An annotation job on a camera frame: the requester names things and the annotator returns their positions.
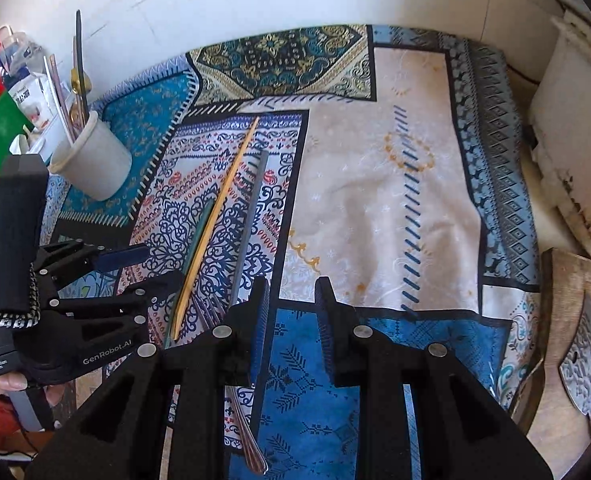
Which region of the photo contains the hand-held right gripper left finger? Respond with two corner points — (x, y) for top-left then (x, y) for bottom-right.
(26, 276), (272, 480)

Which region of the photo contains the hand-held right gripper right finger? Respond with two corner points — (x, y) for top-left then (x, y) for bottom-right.
(314, 276), (556, 480)

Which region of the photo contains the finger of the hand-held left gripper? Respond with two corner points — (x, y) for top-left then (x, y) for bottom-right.
(50, 269), (186, 327)
(38, 239), (151, 286)

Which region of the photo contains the green chopstick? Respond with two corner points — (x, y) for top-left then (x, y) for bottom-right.
(163, 199), (216, 350)

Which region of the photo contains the white plastic cup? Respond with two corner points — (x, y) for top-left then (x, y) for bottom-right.
(48, 110), (134, 202)

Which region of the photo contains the wooden chopstick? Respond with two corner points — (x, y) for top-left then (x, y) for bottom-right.
(170, 116), (260, 341)

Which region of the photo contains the silver fork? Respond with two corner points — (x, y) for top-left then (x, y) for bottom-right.
(206, 296), (270, 476)

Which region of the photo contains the spoon with gold black handle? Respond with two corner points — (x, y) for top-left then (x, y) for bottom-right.
(72, 9), (92, 128)

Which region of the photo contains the person's left hand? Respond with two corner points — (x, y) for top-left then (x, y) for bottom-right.
(0, 374), (64, 408)

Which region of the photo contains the green plastic board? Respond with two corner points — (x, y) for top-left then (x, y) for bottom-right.
(0, 91), (35, 218)

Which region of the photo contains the dark grey chopstick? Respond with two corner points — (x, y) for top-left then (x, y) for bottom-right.
(224, 149), (271, 311)

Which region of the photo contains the white carton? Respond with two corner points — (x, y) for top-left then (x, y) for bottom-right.
(10, 72), (52, 132)

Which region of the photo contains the patterned patchwork tablecloth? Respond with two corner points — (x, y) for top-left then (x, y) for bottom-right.
(40, 24), (543, 480)

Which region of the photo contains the wooden cutting board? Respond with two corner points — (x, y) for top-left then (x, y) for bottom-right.
(510, 247), (591, 456)

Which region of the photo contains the hammered metal cleaver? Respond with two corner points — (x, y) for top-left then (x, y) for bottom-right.
(558, 295), (591, 418)

